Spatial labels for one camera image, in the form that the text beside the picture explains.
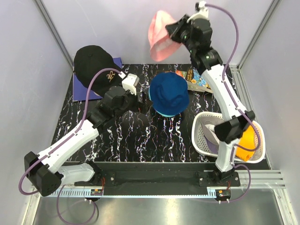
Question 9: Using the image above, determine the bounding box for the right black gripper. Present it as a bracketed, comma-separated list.
[165, 15, 196, 54]

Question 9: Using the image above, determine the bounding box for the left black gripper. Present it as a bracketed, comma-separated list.
[114, 87, 153, 119]

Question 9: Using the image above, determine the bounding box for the pink bucket hat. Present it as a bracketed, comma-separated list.
[148, 10, 181, 62]

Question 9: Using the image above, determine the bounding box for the dark blue bucket hat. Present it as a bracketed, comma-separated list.
[149, 72, 189, 114]

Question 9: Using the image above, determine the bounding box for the black baseball cap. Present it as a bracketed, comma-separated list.
[74, 45, 122, 97]

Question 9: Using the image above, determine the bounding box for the teal bucket hat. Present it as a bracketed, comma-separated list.
[148, 89, 180, 117]

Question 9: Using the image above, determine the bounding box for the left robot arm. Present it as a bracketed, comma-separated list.
[22, 86, 151, 196]

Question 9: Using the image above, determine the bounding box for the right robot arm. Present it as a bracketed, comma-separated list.
[165, 15, 255, 186]

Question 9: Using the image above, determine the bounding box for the colourful treehouse book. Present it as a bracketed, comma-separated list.
[175, 68, 213, 93]

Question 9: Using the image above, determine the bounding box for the purple flat book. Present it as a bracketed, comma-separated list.
[73, 57, 124, 102]

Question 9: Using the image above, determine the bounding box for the lavender grey cap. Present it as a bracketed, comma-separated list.
[200, 120, 220, 154]

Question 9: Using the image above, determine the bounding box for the white perforated basket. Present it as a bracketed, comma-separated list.
[192, 112, 266, 164]

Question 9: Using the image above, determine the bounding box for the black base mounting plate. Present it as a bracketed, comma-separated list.
[75, 161, 240, 188]

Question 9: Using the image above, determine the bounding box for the orange hat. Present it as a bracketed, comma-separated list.
[236, 126, 257, 162]

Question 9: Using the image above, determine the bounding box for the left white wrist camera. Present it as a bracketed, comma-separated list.
[119, 72, 139, 96]

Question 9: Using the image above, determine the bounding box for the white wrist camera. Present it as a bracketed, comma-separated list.
[187, 0, 209, 22]
[119, 72, 139, 96]

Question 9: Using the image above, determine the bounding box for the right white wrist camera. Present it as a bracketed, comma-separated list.
[187, 0, 209, 22]

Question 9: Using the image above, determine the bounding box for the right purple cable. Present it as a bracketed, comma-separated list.
[203, 2, 262, 202]

